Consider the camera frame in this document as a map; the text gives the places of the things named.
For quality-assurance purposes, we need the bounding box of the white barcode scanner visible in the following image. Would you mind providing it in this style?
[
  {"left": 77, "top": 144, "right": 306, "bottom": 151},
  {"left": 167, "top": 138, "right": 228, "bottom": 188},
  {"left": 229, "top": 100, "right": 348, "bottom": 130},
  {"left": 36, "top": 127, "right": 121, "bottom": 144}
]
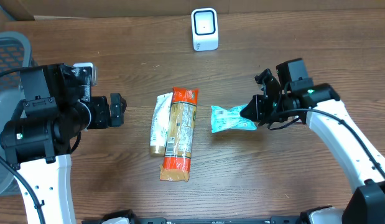
[{"left": 191, "top": 7, "right": 219, "bottom": 52}]

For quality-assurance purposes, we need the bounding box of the dark grey plastic basket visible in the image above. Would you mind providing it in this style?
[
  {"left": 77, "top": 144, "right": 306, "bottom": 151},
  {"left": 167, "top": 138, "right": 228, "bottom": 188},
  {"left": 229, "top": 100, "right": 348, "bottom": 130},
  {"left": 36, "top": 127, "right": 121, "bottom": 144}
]
[{"left": 0, "top": 32, "right": 32, "bottom": 196}]

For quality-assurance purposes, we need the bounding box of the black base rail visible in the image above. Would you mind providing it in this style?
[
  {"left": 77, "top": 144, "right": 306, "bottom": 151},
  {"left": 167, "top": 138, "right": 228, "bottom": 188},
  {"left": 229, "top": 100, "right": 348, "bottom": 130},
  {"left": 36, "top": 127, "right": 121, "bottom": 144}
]
[{"left": 81, "top": 210, "right": 359, "bottom": 224}]

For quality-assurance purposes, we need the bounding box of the white shampoo tube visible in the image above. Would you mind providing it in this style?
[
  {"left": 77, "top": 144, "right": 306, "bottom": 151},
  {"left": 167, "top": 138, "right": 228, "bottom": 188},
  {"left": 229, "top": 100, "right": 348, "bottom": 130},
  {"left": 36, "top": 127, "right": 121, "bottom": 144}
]
[{"left": 149, "top": 93, "right": 173, "bottom": 156}]

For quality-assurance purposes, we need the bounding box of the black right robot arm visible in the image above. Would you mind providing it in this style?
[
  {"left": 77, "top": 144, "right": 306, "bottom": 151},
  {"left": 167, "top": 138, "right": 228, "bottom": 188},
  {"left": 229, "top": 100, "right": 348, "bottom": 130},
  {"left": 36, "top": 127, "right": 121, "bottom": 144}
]
[{"left": 240, "top": 58, "right": 385, "bottom": 223}]

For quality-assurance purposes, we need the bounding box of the orange spaghetti packet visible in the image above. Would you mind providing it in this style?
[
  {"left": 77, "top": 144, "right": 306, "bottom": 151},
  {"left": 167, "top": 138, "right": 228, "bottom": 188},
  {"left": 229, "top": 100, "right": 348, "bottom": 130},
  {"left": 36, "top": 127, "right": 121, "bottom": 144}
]
[{"left": 160, "top": 87, "right": 198, "bottom": 182}]

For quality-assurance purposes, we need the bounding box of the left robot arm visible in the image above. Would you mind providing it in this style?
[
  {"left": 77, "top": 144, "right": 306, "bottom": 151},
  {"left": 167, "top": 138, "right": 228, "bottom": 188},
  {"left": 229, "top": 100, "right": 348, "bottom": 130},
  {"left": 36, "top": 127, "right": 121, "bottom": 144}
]
[{"left": 0, "top": 63, "right": 127, "bottom": 223}]

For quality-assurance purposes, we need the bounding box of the teal snack packet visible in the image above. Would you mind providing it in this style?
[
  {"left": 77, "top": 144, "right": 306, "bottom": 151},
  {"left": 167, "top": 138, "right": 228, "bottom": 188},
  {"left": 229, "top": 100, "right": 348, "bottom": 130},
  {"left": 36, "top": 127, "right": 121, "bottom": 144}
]
[{"left": 211, "top": 104, "right": 257, "bottom": 133}]

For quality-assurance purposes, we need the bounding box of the brown cardboard backboard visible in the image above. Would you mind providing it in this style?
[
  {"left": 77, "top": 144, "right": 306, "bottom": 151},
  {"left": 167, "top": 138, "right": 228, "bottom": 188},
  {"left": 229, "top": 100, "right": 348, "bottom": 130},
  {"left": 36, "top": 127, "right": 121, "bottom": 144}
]
[{"left": 0, "top": 0, "right": 385, "bottom": 21}]

